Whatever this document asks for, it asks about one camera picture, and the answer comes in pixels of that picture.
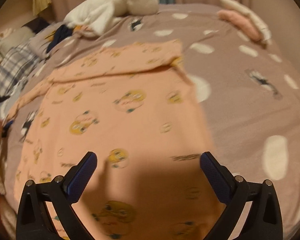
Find pink cartoon print baby onesie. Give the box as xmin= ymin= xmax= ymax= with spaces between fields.
xmin=8 ymin=40 xmax=223 ymax=239

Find pink and cream folded clothes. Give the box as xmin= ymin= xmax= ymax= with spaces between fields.
xmin=217 ymin=0 xmax=272 ymax=44

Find mauve deer print blanket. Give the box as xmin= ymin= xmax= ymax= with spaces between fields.
xmin=2 ymin=6 xmax=300 ymax=239

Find grey plaid pillow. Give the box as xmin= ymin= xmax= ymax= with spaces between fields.
xmin=0 ymin=42 xmax=40 ymax=97

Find mauve pillow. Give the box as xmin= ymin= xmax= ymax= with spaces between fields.
xmin=29 ymin=26 xmax=56 ymax=60

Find beige pillow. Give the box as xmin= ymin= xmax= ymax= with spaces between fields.
xmin=0 ymin=27 xmax=35 ymax=56

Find dark navy garment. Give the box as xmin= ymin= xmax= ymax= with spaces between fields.
xmin=46 ymin=24 xmax=73 ymax=54

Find white fluffy fleece blanket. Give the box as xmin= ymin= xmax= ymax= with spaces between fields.
xmin=63 ymin=0 xmax=159 ymax=36

